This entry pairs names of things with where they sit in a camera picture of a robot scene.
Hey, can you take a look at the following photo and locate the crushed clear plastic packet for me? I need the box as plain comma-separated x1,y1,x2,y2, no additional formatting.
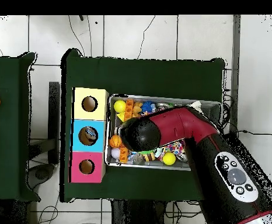
83,127,97,141

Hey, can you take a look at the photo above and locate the wooden box with three holes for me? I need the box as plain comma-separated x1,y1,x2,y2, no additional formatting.
68,87,110,184

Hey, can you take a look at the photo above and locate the silver mesh bin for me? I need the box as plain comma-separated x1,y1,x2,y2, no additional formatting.
104,93,223,171

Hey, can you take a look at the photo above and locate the orange plastic building block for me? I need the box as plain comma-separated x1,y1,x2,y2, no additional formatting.
123,99,135,122
119,146,130,163

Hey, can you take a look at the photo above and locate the blue spiky toy with eyes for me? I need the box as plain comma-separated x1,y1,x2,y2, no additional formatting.
141,100,156,113

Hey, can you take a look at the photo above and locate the yellow ball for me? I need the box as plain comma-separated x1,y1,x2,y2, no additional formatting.
162,152,176,166
113,99,127,114

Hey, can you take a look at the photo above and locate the orange toy basketball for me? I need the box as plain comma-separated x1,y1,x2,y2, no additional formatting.
109,134,123,149

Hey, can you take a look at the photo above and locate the white ball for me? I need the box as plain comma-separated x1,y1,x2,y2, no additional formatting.
110,147,121,159

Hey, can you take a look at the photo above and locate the yellow black striped plush toy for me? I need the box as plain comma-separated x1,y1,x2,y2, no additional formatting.
142,152,156,162

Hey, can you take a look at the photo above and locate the dark green table cloth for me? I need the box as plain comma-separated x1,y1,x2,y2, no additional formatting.
0,51,41,202
60,48,226,203

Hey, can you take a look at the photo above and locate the cream knitted cloth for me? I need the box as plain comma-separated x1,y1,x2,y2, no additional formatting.
188,100,203,111

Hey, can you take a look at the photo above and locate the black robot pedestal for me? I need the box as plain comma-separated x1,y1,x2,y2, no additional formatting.
111,198,167,224

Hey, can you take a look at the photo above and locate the black power cable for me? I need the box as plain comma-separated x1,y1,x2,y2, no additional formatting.
237,129,272,141

